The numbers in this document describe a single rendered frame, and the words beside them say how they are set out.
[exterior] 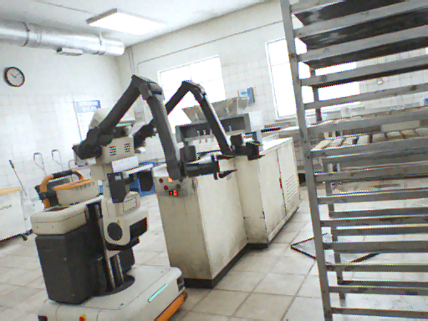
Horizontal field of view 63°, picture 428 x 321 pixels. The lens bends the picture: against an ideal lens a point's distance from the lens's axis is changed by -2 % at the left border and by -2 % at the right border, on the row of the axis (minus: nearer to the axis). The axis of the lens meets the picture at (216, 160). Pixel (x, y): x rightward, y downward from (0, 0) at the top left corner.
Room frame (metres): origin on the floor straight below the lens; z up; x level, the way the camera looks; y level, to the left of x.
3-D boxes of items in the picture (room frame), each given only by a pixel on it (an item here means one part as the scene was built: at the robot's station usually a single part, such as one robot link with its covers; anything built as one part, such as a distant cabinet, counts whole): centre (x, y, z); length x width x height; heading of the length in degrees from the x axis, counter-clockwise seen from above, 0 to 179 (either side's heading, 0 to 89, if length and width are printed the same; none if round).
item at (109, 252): (2.06, 0.57, 0.61); 0.28 x 0.27 x 0.25; 155
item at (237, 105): (3.20, -0.07, 1.25); 0.56 x 0.29 x 0.14; 63
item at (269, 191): (3.63, -0.29, 0.42); 1.28 x 0.72 x 0.84; 153
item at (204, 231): (2.75, 0.15, 0.45); 0.70 x 0.34 x 0.90; 153
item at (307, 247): (2.72, -0.80, 0.02); 0.60 x 0.40 x 0.03; 22
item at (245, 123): (3.20, -0.07, 1.01); 0.72 x 0.33 x 0.34; 63
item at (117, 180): (1.95, 0.48, 0.92); 0.28 x 0.16 x 0.22; 155
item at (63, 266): (2.11, 0.83, 0.59); 0.55 x 0.34 x 0.83; 155
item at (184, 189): (2.43, 0.32, 0.77); 0.24 x 0.04 x 0.14; 63
